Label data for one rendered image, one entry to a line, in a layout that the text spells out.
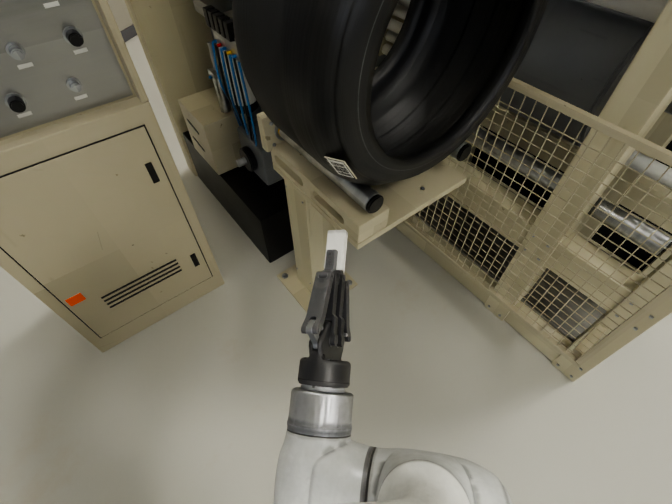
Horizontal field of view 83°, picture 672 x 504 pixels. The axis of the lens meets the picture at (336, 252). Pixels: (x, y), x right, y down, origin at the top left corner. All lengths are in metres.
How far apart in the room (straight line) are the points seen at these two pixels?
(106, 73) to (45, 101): 0.16
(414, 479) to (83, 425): 1.43
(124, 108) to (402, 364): 1.27
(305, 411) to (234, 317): 1.20
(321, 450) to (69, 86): 1.02
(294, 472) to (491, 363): 1.24
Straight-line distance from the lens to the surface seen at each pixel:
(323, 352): 0.54
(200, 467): 1.54
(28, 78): 1.20
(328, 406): 0.54
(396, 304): 1.71
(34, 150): 1.22
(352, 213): 0.82
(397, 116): 1.01
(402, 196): 0.96
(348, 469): 0.53
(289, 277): 1.76
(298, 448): 0.55
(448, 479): 0.49
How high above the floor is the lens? 1.45
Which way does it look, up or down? 52 degrees down
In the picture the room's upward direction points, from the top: straight up
